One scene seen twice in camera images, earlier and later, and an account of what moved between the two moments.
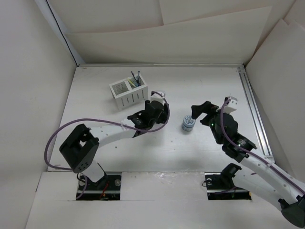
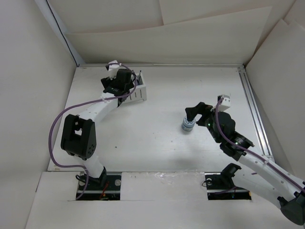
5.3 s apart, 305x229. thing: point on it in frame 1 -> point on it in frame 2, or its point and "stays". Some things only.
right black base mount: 220,186 stays
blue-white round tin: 188,123 stays
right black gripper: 207,107 stays
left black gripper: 162,117 -> 108,82
